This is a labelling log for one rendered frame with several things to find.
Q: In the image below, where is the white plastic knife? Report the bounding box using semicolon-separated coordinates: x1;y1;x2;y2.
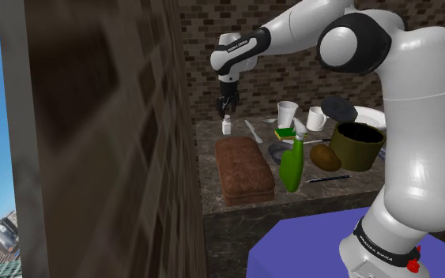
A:
243;118;264;145

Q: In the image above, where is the olive green pot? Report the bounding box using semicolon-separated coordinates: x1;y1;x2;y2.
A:
328;122;387;173

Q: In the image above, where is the dark grey round lid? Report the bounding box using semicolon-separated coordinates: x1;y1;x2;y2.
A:
320;96;359;124

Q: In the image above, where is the tall white cup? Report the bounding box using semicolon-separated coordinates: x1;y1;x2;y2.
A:
277;100;300;130

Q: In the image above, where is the white mug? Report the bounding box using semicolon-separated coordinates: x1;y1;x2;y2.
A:
306;106;329;133

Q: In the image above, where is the brown bread loaf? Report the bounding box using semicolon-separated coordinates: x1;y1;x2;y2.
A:
214;135;277;207

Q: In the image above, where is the yellow green sponge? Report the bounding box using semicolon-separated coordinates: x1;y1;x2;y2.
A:
274;127;299;141

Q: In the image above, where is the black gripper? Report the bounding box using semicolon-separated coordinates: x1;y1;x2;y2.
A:
216;79;240;119

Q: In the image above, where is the dark grey bowl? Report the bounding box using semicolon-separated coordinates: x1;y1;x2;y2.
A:
267;142;295;166

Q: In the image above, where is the white plate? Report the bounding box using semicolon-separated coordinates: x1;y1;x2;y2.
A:
352;105;387;131

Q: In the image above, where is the blue robot stand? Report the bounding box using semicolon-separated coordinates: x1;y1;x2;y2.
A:
245;205;445;278

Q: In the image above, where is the green spray bottle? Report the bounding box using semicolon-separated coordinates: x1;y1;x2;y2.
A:
278;117;309;193

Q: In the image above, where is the brown potato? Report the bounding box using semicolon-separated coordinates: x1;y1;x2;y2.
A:
309;143;342;173

